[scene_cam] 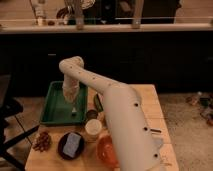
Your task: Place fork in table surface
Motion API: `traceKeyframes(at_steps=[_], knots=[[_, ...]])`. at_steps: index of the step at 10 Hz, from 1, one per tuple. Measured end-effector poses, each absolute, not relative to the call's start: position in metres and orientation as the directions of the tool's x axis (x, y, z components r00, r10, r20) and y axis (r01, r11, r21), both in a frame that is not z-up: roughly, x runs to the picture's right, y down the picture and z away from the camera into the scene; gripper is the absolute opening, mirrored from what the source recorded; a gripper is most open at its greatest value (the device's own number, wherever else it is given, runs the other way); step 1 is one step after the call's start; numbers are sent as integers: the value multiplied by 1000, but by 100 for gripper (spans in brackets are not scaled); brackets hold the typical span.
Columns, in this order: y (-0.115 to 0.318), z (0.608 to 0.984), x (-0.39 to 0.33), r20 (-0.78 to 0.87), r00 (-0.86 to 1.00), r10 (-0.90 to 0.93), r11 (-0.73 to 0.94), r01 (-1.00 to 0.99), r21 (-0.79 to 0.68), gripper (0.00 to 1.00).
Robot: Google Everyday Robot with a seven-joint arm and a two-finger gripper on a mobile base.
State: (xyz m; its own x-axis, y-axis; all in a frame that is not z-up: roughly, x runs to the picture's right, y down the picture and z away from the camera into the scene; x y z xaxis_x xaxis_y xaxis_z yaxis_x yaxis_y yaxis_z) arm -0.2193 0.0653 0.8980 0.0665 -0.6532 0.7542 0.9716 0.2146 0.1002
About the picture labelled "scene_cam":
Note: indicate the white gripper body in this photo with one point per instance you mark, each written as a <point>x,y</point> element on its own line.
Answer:
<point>70,88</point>

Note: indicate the green plastic tray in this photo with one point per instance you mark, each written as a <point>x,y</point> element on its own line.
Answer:
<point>57,111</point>

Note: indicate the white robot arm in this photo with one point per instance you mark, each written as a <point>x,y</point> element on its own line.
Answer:
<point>135,147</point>

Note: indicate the small dark metal cup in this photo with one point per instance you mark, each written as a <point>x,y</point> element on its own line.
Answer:
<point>91,114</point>

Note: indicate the green vegetable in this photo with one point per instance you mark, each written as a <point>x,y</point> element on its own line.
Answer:
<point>97,103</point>

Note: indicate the white cup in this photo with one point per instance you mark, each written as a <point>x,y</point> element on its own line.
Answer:
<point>93,128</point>

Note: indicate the dark round plate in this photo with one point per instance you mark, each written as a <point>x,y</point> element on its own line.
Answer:
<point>62,143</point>

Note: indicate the blue grey sponge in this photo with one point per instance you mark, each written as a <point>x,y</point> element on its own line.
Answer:
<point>71,144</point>

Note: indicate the brown nut cluster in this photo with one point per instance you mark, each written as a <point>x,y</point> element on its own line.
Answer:
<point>42,142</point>

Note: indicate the black chair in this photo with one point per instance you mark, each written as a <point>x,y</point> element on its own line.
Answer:
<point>10,107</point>

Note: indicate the orange bowl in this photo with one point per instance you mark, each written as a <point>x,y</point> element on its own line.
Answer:
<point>105,152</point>

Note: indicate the grey triangular cloth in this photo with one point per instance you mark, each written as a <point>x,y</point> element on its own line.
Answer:
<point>159,142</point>

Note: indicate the black handled brush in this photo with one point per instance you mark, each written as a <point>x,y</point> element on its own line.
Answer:
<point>156,130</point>

